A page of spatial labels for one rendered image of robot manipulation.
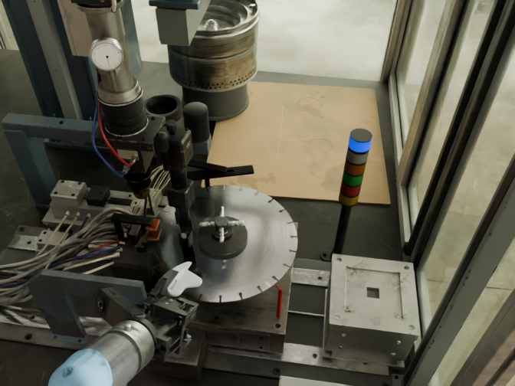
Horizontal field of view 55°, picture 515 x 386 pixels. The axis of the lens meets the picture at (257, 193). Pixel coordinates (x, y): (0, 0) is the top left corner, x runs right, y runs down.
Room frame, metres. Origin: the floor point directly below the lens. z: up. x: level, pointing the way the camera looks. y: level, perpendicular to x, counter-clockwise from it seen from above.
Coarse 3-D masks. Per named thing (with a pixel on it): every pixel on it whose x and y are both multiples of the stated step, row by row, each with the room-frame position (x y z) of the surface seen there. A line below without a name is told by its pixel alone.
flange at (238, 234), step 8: (224, 216) 0.76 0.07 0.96; (200, 232) 0.71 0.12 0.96; (208, 232) 0.71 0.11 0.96; (232, 232) 0.70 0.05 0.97; (240, 232) 0.71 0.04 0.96; (200, 240) 0.68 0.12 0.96; (208, 240) 0.68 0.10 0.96; (216, 240) 0.68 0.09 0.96; (224, 240) 0.68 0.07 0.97; (232, 240) 0.68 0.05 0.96; (240, 240) 0.68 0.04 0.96; (208, 248) 0.66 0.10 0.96; (216, 248) 0.66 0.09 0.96; (224, 248) 0.66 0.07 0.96; (232, 248) 0.66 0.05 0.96; (240, 248) 0.66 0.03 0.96; (216, 256) 0.65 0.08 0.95; (224, 256) 0.65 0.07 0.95
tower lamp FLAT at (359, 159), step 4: (348, 148) 0.80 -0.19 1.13; (348, 152) 0.80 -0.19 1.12; (352, 152) 0.79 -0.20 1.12; (368, 152) 0.79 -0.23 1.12; (348, 156) 0.80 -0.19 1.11; (352, 156) 0.79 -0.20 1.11; (356, 156) 0.78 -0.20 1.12; (360, 156) 0.78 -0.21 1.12; (364, 156) 0.79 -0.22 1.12; (348, 160) 0.79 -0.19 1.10; (352, 160) 0.79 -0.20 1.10; (356, 160) 0.78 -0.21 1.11; (360, 160) 0.78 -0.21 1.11; (364, 160) 0.79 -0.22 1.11; (356, 164) 0.78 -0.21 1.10; (360, 164) 0.78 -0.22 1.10
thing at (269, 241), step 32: (224, 192) 0.84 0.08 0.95; (256, 192) 0.84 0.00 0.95; (160, 224) 0.73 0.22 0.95; (192, 224) 0.74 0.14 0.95; (256, 224) 0.74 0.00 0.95; (288, 224) 0.74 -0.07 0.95; (160, 256) 0.65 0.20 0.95; (192, 256) 0.65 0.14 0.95; (256, 256) 0.65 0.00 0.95; (288, 256) 0.65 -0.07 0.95; (192, 288) 0.57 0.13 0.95; (224, 288) 0.57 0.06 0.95; (256, 288) 0.57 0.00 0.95
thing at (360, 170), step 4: (348, 164) 0.79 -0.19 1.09; (352, 164) 0.79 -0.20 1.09; (364, 164) 0.79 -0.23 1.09; (344, 168) 0.80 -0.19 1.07; (348, 168) 0.79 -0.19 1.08; (352, 168) 0.79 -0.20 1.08; (356, 168) 0.78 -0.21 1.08; (360, 168) 0.79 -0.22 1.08; (364, 168) 0.79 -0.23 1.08; (348, 172) 0.79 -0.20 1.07; (352, 172) 0.79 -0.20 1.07; (356, 172) 0.78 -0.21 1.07; (360, 172) 0.79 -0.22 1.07
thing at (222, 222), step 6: (222, 210) 0.74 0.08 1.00; (222, 216) 0.72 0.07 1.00; (204, 222) 0.70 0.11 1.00; (210, 222) 0.70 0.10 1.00; (216, 222) 0.70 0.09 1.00; (222, 222) 0.70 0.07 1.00; (228, 222) 0.70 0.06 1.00; (234, 222) 0.70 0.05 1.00; (240, 222) 0.70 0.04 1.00; (216, 228) 0.69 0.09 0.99; (222, 228) 0.68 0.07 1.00; (228, 228) 0.70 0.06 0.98; (222, 234) 0.67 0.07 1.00; (222, 240) 0.65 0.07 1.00
